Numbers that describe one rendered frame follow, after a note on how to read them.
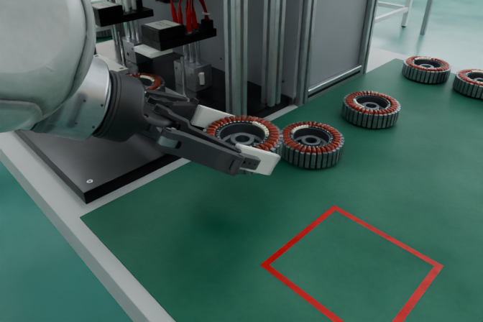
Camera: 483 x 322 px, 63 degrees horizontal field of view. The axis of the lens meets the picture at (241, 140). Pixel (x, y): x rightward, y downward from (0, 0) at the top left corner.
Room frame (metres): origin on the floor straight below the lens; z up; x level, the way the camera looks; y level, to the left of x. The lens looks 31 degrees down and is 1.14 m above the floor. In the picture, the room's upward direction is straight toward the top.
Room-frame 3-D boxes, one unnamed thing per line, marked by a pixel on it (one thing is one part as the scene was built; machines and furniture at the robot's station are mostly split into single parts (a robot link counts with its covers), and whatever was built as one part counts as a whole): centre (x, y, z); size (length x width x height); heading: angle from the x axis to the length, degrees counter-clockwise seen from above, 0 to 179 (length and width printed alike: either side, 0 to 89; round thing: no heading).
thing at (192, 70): (0.85, 0.11, 0.80); 0.08 x 0.05 x 0.06; 45
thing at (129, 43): (1.02, 0.28, 0.80); 0.08 x 0.05 x 0.06; 45
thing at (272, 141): (0.47, 0.00, 0.85); 0.11 x 0.11 x 0.04
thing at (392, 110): (0.73, -0.26, 0.77); 0.11 x 0.11 x 0.04
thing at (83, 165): (0.85, 0.29, 0.76); 0.64 x 0.47 x 0.02; 45
